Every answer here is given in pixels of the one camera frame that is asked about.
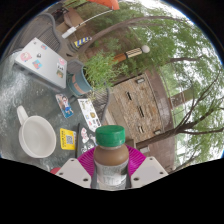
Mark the yellow card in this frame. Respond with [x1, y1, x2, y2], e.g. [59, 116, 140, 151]
[59, 127, 77, 151]

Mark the blue-yellow striped cone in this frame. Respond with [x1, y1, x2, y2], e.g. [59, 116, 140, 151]
[73, 35, 93, 49]

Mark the colourful photo card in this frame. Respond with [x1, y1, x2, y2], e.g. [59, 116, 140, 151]
[54, 93, 75, 119]

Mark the black laptop with stickers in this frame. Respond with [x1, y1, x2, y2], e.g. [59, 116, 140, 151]
[75, 123, 102, 158]

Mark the silver laptop with stickers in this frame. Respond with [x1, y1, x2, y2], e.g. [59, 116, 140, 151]
[13, 37, 68, 90]

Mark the white ceramic mug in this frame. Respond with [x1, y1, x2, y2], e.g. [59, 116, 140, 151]
[16, 105, 58, 159]

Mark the slim grey-trunked tree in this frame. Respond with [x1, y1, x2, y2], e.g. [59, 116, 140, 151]
[78, 6, 214, 78]

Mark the dark forked-trunk tree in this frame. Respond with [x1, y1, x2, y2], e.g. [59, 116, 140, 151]
[135, 66, 224, 168]

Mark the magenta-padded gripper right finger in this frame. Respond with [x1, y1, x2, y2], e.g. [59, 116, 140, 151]
[125, 145, 170, 190]

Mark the orange canopy tent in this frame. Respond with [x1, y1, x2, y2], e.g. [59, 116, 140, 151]
[61, 0, 120, 40]

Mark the green plant in blue pot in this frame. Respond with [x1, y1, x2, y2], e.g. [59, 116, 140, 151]
[66, 49, 130, 98]

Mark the globe-topped lamp post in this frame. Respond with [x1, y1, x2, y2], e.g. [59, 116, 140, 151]
[113, 44, 151, 64]

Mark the green-capped brown drink bottle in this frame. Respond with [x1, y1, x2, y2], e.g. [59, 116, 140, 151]
[93, 125, 130, 191]

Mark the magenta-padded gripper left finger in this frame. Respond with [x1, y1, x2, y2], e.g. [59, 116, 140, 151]
[54, 145, 99, 190]

